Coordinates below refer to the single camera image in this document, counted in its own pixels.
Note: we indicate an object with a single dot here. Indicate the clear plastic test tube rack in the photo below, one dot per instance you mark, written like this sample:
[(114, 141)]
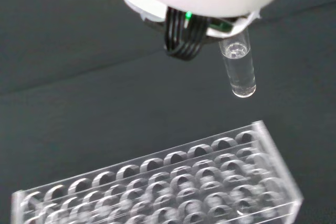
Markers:
[(183, 179)]

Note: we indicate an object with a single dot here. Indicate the black bench cloth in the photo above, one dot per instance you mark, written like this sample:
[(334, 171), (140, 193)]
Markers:
[(78, 90)]

